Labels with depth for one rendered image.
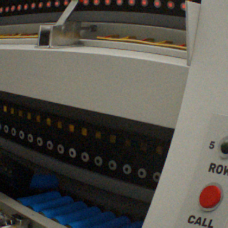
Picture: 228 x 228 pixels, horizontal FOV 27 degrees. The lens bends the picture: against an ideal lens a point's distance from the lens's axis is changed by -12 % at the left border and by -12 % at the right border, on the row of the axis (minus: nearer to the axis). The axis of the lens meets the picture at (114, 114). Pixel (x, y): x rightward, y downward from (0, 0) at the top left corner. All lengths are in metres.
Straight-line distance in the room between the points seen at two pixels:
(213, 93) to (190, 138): 0.03
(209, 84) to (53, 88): 0.15
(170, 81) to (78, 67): 0.09
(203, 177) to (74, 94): 0.15
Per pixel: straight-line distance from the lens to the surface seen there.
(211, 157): 0.31
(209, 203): 0.30
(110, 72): 0.38
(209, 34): 0.34
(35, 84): 0.44
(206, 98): 0.32
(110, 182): 0.56
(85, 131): 0.58
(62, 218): 0.49
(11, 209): 0.50
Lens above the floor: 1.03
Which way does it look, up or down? 5 degrees up
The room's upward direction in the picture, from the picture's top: 16 degrees clockwise
